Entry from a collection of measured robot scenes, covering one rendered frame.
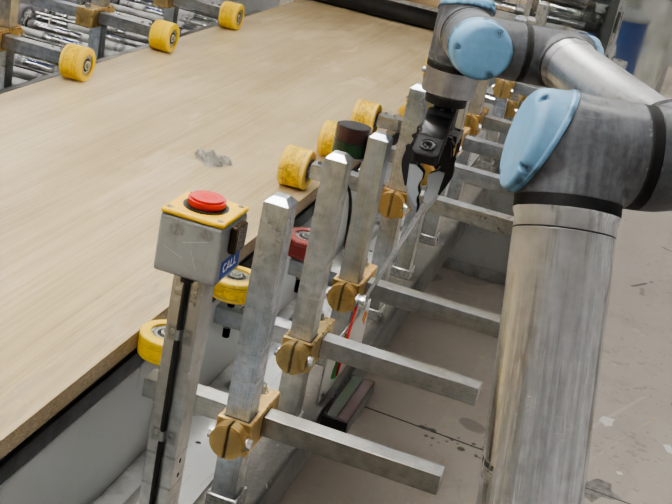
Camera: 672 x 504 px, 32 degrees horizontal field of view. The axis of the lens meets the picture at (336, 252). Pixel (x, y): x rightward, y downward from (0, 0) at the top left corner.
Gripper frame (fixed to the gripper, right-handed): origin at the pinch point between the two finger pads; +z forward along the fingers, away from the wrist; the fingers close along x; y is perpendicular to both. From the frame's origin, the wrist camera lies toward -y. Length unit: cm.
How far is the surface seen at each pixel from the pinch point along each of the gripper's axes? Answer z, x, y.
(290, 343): 14.5, 8.5, -34.3
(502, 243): 84, 5, 236
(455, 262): 97, 21, 238
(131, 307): 11, 30, -47
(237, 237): -20, 3, -83
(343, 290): 14.3, 7.6, -9.9
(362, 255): 8.3, 6.3, -7.2
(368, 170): -6.6, 8.4, -7.2
